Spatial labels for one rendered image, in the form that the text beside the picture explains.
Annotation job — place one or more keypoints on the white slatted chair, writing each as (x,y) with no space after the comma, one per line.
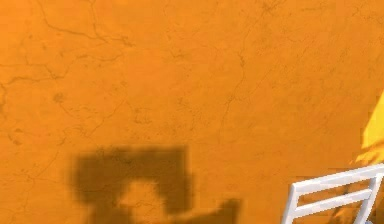
(333,181)

